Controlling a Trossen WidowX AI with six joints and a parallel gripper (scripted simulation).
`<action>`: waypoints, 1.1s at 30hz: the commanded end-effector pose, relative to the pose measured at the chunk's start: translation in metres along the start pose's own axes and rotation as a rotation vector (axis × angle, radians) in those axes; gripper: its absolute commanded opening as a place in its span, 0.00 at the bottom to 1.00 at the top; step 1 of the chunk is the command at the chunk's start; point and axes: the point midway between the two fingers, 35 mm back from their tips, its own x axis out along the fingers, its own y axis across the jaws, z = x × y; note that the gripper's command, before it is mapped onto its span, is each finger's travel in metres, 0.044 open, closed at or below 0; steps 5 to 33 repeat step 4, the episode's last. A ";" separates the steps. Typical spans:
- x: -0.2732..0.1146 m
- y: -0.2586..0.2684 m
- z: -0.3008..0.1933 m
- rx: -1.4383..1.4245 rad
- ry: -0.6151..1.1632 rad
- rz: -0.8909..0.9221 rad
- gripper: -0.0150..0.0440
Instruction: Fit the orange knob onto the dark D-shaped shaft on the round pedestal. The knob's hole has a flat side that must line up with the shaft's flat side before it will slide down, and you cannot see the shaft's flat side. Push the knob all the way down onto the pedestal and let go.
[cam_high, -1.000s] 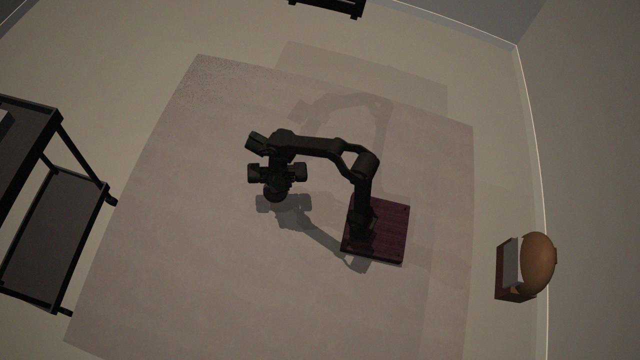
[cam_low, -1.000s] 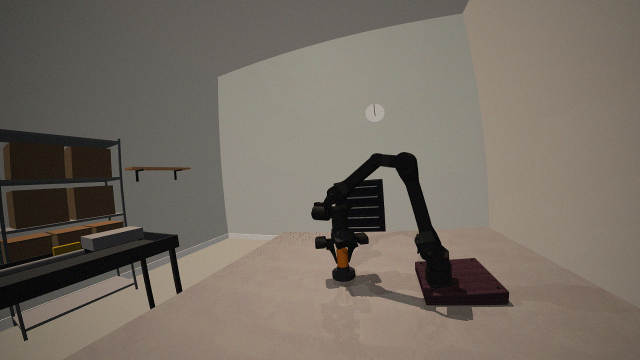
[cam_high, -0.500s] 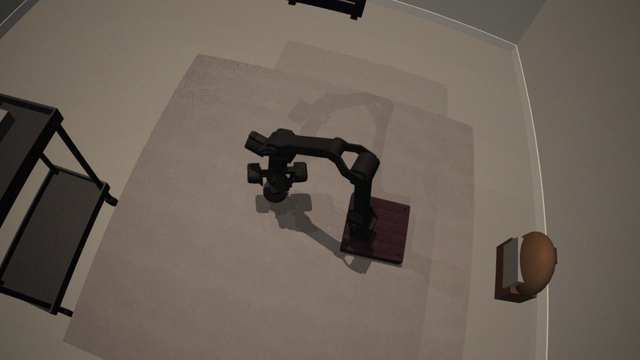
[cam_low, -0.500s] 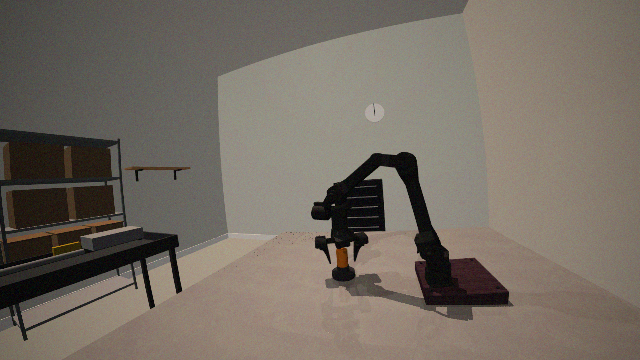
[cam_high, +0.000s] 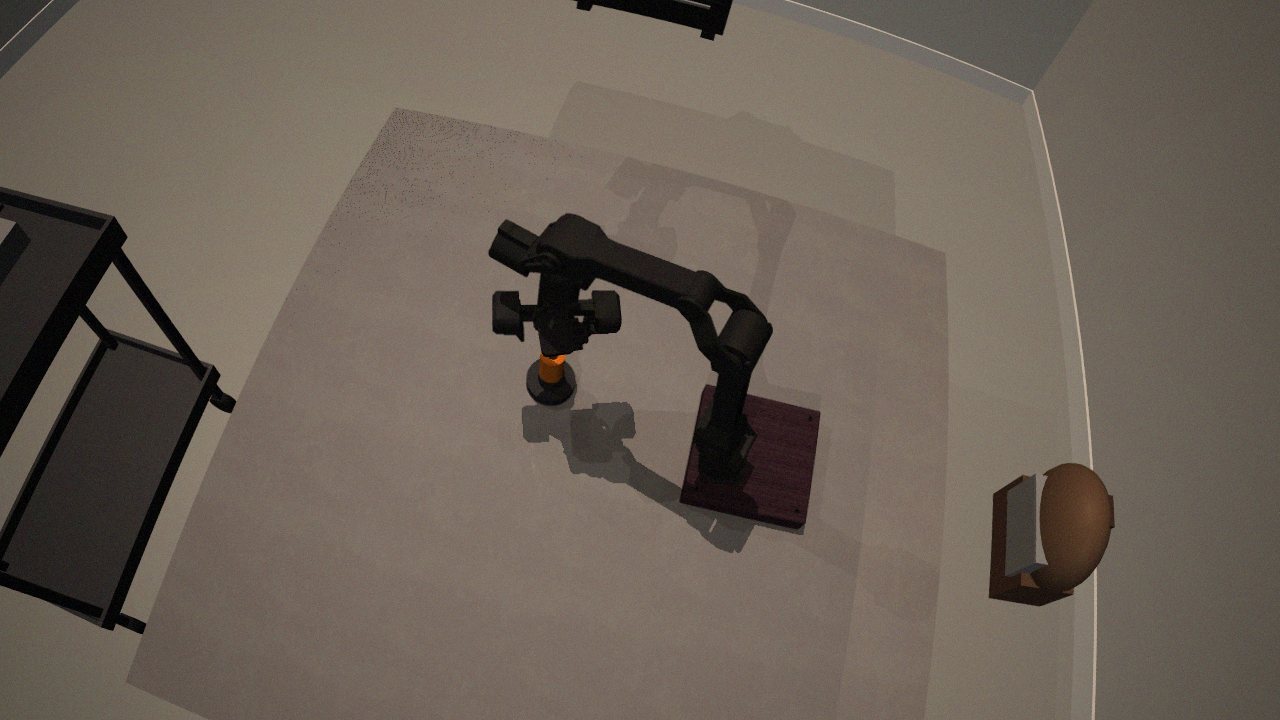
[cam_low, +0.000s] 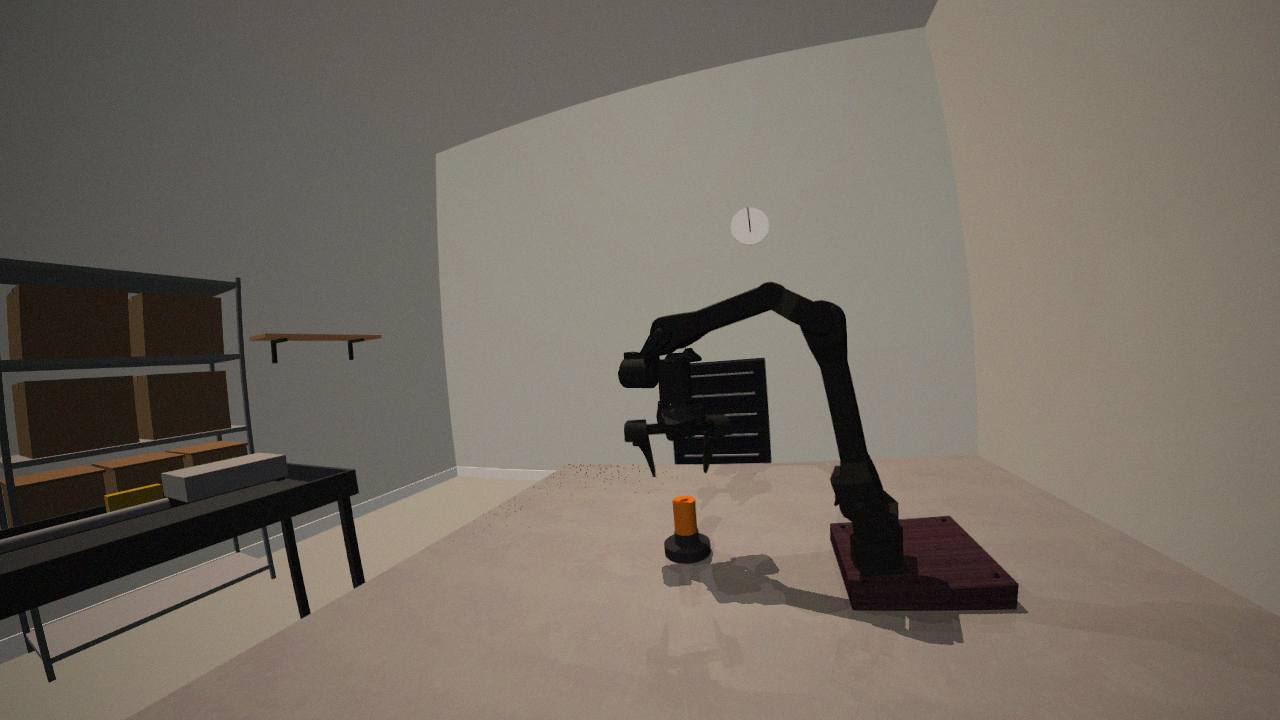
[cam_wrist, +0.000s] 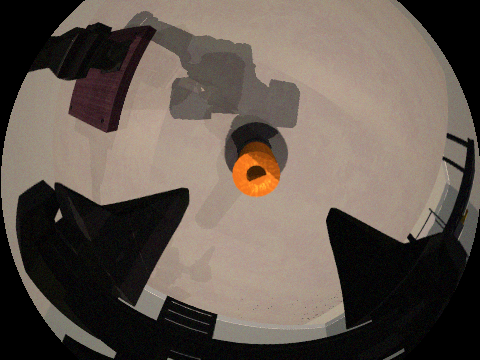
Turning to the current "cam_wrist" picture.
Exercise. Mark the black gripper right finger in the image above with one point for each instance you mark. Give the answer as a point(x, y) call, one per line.
point(371, 265)

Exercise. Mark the orange knob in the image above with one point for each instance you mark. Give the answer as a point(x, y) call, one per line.
point(256, 172)

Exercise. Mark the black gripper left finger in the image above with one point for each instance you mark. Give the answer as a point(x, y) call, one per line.
point(128, 237)

